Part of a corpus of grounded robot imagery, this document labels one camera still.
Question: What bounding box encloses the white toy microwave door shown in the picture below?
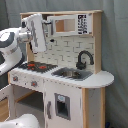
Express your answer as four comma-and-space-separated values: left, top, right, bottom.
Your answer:
47, 14, 92, 37

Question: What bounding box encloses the left red stove knob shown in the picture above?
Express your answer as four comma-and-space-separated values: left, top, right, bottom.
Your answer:
12, 75, 19, 83

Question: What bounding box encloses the black toy faucet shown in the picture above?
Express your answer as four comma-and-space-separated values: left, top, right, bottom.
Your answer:
76, 50, 94, 70

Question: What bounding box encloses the white dishwasher door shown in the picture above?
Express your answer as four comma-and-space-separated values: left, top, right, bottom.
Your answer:
44, 81, 83, 128

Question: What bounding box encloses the right red stove knob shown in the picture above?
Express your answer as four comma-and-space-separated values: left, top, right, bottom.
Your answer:
31, 81, 37, 87

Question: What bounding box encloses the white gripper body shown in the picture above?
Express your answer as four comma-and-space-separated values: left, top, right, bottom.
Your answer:
21, 14, 46, 53

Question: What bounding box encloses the black toy stovetop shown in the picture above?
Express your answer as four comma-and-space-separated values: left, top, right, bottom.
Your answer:
16, 61, 58, 73

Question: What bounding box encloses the red stove knob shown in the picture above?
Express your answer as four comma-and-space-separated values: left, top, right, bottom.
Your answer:
12, 75, 19, 83
31, 81, 37, 87

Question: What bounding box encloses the wooden toy kitchen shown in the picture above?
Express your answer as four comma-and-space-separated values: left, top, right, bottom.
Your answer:
9, 10, 114, 128

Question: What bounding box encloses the grey toy sink basin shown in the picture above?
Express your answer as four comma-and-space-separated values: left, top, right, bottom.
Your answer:
52, 67, 92, 81

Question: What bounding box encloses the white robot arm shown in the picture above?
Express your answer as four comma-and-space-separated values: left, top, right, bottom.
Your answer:
0, 14, 46, 76

